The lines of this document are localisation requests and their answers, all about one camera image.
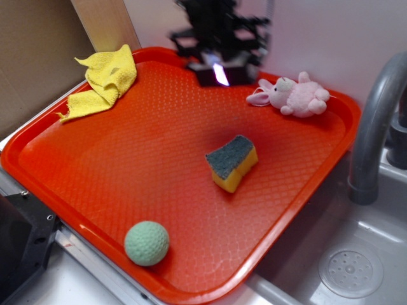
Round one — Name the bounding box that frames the yellow cloth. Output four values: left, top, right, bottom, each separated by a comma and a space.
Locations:
58, 44, 137, 123

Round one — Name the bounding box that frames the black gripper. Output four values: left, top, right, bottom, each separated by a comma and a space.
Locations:
170, 1, 270, 86

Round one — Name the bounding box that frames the pink plush bunny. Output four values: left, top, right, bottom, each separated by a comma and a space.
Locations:
246, 72, 330, 118

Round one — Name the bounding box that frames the sink drain strainer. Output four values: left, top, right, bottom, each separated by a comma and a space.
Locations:
318, 247, 384, 299

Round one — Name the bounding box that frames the grey faucet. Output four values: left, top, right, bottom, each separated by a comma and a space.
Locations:
348, 51, 406, 205

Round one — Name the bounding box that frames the green golf ball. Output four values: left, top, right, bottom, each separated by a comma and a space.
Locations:
124, 221, 170, 267

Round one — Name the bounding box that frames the green yellow sponge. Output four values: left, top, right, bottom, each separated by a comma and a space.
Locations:
205, 135, 258, 193

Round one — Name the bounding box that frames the grey sink basin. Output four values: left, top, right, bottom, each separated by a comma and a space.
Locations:
247, 157, 406, 304

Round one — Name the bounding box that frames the red plastic tray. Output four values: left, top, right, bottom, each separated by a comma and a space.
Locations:
1, 47, 361, 304

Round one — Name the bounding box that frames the brown cardboard panel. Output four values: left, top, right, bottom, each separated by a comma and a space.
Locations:
1, 1, 140, 139

